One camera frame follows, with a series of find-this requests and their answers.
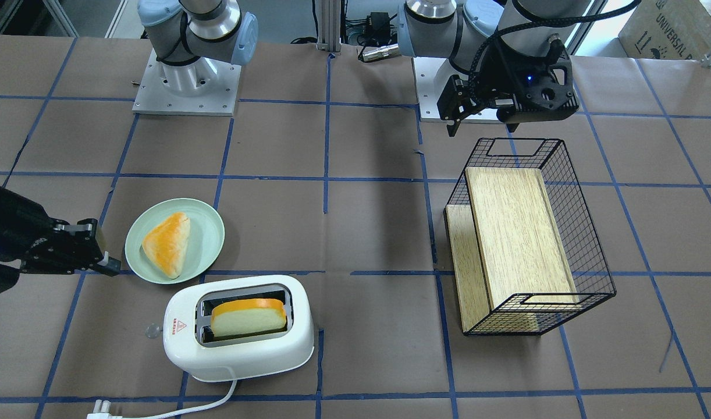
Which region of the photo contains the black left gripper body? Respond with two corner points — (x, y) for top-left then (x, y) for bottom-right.
(472, 41), (580, 131)

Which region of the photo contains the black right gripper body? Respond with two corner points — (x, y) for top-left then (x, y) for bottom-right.
(0, 186), (105, 275)

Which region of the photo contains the white two-slot toaster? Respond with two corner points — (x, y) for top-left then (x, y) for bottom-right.
(162, 274), (315, 382)

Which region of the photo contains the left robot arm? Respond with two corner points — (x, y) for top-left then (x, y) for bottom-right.
(396, 1), (589, 136)

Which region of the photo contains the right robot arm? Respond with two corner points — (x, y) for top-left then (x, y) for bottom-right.
(0, 186), (121, 294)

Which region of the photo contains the sliced toast bread in toaster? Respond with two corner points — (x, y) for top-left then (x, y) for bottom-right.
(210, 298), (288, 339)

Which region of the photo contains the triangular golden bread pastry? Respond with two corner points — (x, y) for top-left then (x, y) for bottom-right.
(141, 212), (191, 279)

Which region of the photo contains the light green round plate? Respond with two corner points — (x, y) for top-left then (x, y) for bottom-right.
(124, 198), (225, 285)

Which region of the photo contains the black power adapter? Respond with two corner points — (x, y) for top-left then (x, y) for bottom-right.
(366, 12), (390, 38)

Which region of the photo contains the cardboard box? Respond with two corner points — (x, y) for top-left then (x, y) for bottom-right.
(618, 1), (711, 59)

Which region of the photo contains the wooden board in basket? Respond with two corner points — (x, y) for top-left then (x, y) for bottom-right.
(445, 167), (582, 336)

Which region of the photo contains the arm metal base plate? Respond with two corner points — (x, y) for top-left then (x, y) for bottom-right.
(413, 56), (467, 123)
(132, 51), (243, 117)

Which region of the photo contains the white toaster power cable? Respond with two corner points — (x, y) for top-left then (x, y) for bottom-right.
(87, 378), (239, 419)

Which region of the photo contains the aluminium frame post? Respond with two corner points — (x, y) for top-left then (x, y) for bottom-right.
(315, 0), (344, 55)

